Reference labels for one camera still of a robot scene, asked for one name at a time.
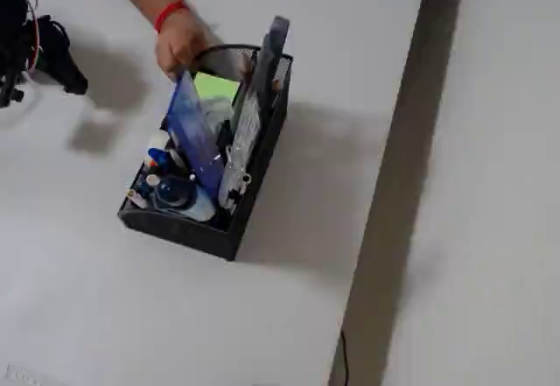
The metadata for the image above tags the long blue plastic strip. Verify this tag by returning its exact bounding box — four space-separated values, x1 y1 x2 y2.
164 69 220 206

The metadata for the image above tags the black mesh desk organizer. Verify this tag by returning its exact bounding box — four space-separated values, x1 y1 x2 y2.
116 44 294 261

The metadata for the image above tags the person's bare hand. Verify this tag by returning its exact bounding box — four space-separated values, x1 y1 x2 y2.
155 9 216 81

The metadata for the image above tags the red wrist band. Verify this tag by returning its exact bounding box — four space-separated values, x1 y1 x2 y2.
153 0 190 33

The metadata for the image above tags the green sticky note pad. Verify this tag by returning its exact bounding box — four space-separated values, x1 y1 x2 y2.
192 72 241 101

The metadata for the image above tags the clear plastic ruler set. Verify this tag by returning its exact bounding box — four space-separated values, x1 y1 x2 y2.
218 16 292 212

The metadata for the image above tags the thin black cable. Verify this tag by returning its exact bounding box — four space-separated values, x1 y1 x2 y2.
339 328 350 386

